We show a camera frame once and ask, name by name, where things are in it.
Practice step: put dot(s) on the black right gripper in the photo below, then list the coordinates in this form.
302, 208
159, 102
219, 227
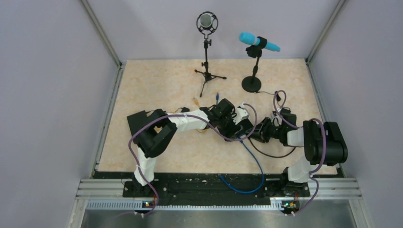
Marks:
256, 134

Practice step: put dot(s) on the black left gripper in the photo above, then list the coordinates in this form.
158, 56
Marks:
228, 132

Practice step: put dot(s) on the blue microphone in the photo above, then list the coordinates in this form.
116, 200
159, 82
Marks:
256, 44

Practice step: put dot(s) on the black network switch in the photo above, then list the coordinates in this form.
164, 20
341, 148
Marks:
136, 122

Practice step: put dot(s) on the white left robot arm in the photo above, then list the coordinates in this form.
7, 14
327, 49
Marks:
153, 131

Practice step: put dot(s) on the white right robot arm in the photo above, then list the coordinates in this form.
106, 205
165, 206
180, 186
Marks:
323, 145

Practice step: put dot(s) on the black power adapter left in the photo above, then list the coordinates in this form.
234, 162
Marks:
183, 109

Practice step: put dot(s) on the black tripod microphone stand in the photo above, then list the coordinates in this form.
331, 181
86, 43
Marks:
208, 76

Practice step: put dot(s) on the silver condenser microphone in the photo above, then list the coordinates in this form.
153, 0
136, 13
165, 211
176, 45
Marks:
207, 22

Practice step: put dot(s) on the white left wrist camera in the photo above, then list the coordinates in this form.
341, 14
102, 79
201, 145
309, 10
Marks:
240, 114

